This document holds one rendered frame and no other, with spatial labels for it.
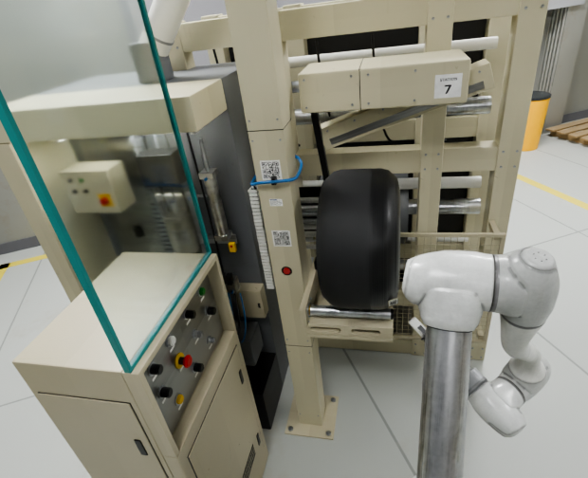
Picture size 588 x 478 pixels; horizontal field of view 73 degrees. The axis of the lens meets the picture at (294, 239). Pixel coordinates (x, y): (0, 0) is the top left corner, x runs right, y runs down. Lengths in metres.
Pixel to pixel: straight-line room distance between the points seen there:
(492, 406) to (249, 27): 1.36
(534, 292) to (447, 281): 0.17
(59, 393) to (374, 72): 1.44
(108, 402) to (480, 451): 1.80
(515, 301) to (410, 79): 0.91
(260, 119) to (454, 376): 0.97
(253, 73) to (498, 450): 2.07
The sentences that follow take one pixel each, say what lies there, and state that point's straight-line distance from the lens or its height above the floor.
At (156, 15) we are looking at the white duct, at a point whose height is 2.03.
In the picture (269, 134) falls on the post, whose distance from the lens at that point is 1.43.
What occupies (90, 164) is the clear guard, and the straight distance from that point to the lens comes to 1.00.
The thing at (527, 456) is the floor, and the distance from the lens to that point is 2.49.
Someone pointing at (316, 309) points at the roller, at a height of 0.92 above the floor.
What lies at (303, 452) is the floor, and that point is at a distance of 2.38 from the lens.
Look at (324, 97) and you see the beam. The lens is 1.62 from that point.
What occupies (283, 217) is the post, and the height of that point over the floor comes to 1.31.
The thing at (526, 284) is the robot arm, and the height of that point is 1.47.
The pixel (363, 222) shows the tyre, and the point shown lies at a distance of 1.37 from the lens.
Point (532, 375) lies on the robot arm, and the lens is 1.47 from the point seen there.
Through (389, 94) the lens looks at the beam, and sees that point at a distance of 1.61.
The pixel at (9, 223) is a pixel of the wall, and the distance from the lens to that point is 5.27.
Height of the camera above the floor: 2.03
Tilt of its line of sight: 31 degrees down
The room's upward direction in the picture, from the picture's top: 8 degrees counter-clockwise
